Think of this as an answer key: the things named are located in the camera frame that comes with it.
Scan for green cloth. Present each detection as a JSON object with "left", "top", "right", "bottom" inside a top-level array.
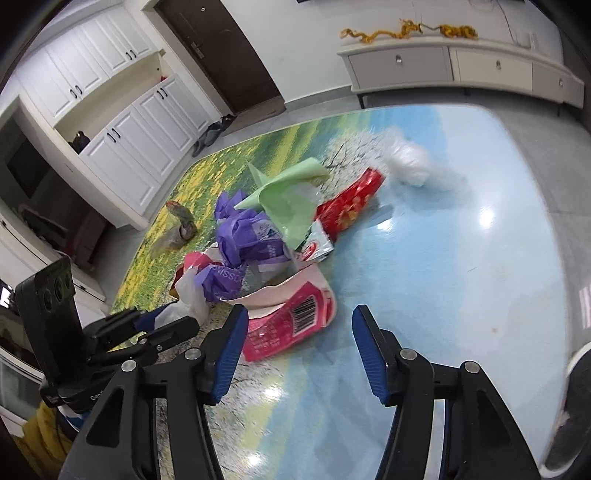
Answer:
[{"left": 235, "top": 158, "right": 329, "bottom": 247}]

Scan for yellow cloth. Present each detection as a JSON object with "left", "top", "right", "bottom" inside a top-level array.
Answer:
[{"left": 22, "top": 401, "right": 86, "bottom": 464}]

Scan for crumpled clear plastic bag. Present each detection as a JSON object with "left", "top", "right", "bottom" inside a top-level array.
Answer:
[{"left": 369, "top": 127, "right": 472, "bottom": 195}]

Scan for grey slipper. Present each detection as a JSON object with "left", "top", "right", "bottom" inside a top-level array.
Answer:
[{"left": 192, "top": 128, "right": 224, "bottom": 157}]

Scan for landscape printed table cover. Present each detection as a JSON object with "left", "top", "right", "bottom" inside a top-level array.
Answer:
[{"left": 111, "top": 104, "right": 581, "bottom": 480}]

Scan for hanging cables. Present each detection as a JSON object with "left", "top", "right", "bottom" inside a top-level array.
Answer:
[{"left": 475, "top": 0, "right": 542, "bottom": 49}]

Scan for pink plastic packet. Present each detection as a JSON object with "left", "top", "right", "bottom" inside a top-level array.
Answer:
[{"left": 184, "top": 252, "right": 219, "bottom": 274}]

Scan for golden dragon ornament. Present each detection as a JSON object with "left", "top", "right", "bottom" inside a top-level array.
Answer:
[{"left": 341, "top": 18, "right": 424, "bottom": 45}]

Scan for clear wrapper with red print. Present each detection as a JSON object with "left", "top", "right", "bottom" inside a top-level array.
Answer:
[{"left": 148, "top": 200, "right": 197, "bottom": 257}]

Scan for white cupboard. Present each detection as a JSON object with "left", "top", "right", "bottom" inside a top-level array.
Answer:
[{"left": 0, "top": 0, "right": 223, "bottom": 232}]

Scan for small golden ornament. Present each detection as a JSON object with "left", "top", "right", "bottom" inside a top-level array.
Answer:
[{"left": 438, "top": 23, "right": 478, "bottom": 41}]

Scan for white plastic bag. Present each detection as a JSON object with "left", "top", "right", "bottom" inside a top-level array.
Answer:
[{"left": 152, "top": 271, "right": 211, "bottom": 329}]

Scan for pink carton with barcode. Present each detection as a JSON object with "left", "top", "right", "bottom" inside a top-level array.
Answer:
[{"left": 221, "top": 268, "right": 335, "bottom": 362}]

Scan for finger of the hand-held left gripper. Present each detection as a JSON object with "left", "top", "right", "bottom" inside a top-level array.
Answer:
[
  {"left": 88, "top": 316, "right": 201, "bottom": 366},
  {"left": 83, "top": 308, "right": 160, "bottom": 352}
]

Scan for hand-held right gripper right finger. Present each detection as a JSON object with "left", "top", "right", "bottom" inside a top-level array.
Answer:
[{"left": 352, "top": 305, "right": 543, "bottom": 480}]

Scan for small red white packet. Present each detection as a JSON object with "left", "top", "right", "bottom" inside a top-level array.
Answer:
[{"left": 295, "top": 219, "right": 334, "bottom": 265}]

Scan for red snack packet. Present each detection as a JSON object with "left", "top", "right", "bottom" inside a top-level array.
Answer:
[{"left": 316, "top": 167, "right": 385, "bottom": 243}]

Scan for brown door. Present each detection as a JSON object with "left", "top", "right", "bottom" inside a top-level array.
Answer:
[{"left": 154, "top": 0, "right": 284, "bottom": 117}]

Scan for purple plastic bag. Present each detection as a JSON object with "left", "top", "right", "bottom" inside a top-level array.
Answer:
[{"left": 196, "top": 191, "right": 298, "bottom": 304}]

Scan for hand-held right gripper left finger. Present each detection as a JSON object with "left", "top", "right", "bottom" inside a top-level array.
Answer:
[{"left": 58, "top": 305, "right": 250, "bottom": 480}]

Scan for white TV cabinet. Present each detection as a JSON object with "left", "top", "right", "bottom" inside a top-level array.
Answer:
[{"left": 337, "top": 34, "right": 585, "bottom": 116}]

